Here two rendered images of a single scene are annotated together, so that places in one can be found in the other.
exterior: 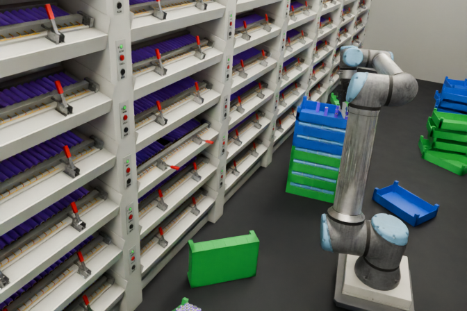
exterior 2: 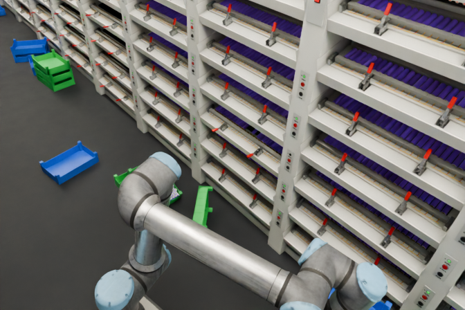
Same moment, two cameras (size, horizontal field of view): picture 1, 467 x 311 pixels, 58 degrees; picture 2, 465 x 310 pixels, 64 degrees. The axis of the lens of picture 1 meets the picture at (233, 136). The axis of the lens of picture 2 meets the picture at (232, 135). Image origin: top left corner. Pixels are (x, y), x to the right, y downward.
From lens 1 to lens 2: 2.41 m
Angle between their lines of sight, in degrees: 89
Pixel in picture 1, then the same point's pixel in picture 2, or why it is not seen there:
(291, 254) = (204, 290)
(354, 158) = not seen: hidden behind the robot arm
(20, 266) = (158, 81)
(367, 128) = not seen: hidden behind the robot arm
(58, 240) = (170, 89)
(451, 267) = not seen: outside the picture
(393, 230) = (106, 283)
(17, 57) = not seen: outside the picture
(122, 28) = (194, 11)
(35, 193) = (163, 58)
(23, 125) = (162, 26)
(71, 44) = (171, 2)
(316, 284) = (161, 291)
